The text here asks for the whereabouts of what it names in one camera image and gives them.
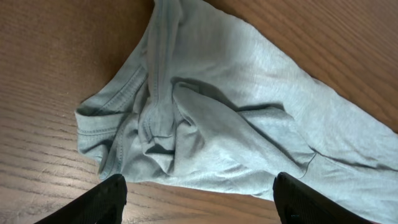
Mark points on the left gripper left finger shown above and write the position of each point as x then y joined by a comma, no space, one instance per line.
103,204

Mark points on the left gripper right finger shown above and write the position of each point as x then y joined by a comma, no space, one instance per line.
297,203

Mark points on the light blue t-shirt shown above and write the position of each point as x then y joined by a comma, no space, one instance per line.
206,102

